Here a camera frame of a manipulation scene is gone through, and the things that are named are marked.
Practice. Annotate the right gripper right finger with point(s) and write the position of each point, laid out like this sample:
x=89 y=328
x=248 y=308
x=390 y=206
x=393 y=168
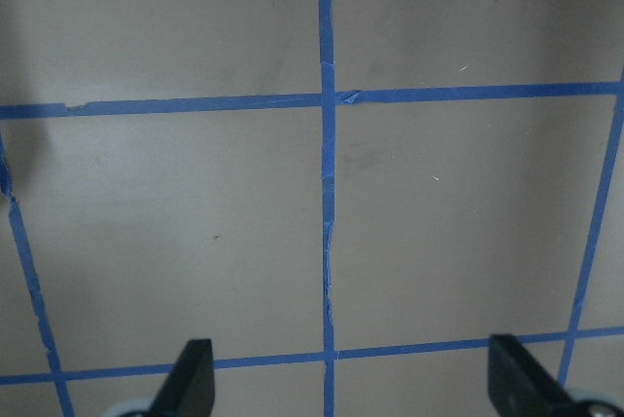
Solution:
x=517 y=384

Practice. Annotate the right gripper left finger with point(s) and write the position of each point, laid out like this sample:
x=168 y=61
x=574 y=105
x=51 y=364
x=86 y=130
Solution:
x=189 y=389

